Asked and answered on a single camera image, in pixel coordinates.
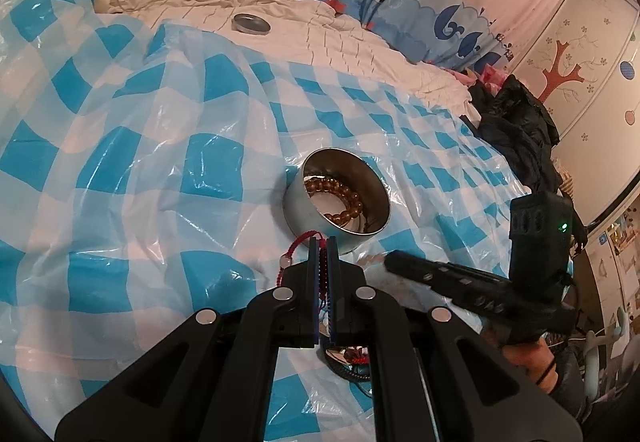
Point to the white wardrobe with tree decal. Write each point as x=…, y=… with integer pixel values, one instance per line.
x=584, y=67

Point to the white striped duvet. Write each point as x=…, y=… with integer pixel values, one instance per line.
x=308, y=32

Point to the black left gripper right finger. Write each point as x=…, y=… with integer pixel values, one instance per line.
x=360, y=315

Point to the round silver tin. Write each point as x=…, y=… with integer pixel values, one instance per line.
x=337, y=194

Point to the round silver tin lid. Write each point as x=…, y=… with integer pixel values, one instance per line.
x=250, y=24

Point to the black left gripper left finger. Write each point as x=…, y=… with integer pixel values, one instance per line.
x=240, y=361

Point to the black clothes pile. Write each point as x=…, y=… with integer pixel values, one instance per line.
x=519, y=127

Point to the blue white checkered plastic sheet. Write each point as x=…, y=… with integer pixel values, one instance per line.
x=142, y=176

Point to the person's right hand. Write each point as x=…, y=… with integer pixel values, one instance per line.
x=536, y=360

